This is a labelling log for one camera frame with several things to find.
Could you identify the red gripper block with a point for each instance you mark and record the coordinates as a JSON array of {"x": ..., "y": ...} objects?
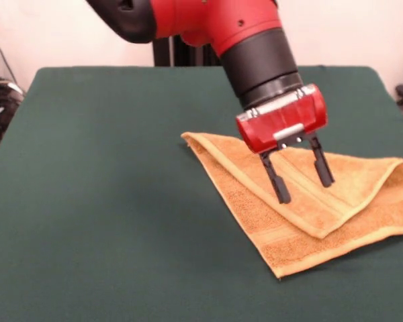
[{"x": 282, "y": 124}]

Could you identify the dark green table cloth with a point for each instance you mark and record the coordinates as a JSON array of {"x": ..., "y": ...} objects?
[{"x": 87, "y": 201}]

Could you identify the black upright stand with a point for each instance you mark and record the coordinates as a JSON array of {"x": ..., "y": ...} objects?
[{"x": 174, "y": 53}]

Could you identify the tan terry towel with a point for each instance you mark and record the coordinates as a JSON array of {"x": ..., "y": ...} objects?
[{"x": 322, "y": 234}]

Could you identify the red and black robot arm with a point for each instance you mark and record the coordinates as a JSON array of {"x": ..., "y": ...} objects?
[{"x": 221, "y": 20}]

